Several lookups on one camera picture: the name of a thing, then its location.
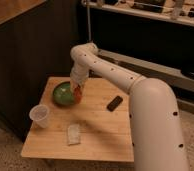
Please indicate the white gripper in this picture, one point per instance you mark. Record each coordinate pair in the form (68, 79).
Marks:
(79, 77)

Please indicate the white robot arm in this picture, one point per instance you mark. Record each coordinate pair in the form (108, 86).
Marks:
(156, 131)

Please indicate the green ceramic bowl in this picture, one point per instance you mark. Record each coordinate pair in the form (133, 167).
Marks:
(62, 94)

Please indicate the clear plastic cup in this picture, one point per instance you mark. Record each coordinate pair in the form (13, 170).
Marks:
(40, 115)

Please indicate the black rectangular device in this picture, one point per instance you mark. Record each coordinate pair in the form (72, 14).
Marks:
(114, 103)

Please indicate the light wooden table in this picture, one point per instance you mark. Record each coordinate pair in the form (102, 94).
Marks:
(104, 135)

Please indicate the dark wooden cabinet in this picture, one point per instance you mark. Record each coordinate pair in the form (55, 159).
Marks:
(33, 46)

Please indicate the metal vertical pole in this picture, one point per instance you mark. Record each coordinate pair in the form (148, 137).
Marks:
(89, 31)

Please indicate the upper cluttered shelf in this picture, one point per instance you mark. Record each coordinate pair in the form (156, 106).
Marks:
(173, 11)

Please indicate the grey metal shelf rail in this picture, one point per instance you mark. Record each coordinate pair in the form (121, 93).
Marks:
(172, 76)

